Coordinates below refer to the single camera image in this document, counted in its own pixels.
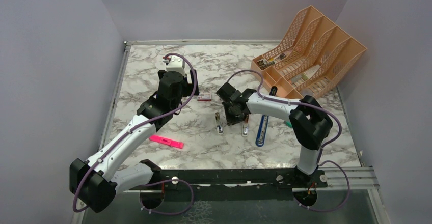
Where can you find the red white staple box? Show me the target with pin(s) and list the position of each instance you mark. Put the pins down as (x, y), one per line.
(204, 97)

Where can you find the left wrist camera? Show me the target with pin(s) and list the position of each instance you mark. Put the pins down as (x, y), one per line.
(175, 64)

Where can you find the green grey eraser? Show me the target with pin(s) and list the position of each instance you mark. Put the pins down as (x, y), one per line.
(288, 124)

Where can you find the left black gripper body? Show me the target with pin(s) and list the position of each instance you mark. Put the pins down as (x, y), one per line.
(187, 90)

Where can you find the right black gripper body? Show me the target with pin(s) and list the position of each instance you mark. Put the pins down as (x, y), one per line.
(232, 116)

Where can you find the orange mesh file organizer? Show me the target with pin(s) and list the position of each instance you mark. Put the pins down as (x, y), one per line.
(314, 55)

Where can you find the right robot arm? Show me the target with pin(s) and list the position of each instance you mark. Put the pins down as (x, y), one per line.
(310, 122)

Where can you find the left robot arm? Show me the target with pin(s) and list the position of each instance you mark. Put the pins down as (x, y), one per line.
(96, 181)

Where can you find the white stapler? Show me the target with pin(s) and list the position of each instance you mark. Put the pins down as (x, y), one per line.
(218, 124)

